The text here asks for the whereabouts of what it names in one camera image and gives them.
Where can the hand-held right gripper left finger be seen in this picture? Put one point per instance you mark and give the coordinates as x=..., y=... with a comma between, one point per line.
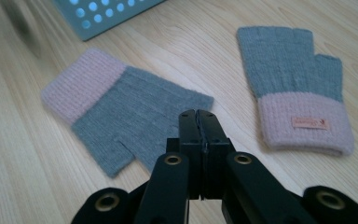
x=190, y=133

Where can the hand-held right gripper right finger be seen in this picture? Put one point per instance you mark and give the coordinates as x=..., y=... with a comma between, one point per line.
x=215, y=137

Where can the grey pink fingerless knit glove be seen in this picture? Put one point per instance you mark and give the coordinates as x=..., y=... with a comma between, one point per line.
x=295, y=90
x=127, y=109

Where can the blue-grey perforated storage basket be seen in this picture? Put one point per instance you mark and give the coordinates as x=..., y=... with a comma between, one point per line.
x=105, y=15

